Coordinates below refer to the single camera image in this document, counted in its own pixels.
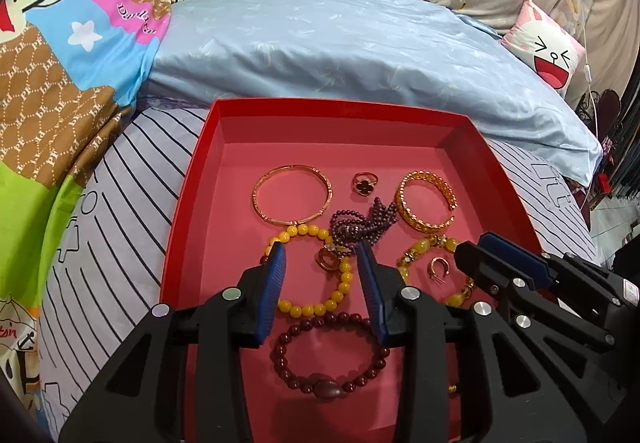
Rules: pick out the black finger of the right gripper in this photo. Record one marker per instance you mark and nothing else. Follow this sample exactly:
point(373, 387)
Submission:
point(494, 261)

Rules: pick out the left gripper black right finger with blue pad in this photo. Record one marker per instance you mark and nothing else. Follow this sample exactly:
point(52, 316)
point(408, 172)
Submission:
point(505, 393)

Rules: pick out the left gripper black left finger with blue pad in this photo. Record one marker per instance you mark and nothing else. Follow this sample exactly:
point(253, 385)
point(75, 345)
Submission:
point(140, 393)

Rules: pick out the rose gold hoop earring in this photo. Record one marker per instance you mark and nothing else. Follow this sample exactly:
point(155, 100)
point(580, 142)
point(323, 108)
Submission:
point(330, 257)

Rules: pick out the red jewelry tray box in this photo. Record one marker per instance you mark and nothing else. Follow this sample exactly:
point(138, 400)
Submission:
point(217, 234)

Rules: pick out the thin gold bangle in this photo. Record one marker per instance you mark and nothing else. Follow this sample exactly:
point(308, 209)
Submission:
point(291, 195)

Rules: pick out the pink white cat cushion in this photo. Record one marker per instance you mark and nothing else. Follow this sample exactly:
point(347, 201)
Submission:
point(544, 46)

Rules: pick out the light blue pillow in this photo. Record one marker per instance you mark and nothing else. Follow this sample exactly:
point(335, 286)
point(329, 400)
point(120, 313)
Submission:
point(406, 52)

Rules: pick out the colourful cartoon monkey quilt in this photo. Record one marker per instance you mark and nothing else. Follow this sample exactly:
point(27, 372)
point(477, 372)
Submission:
point(70, 74)

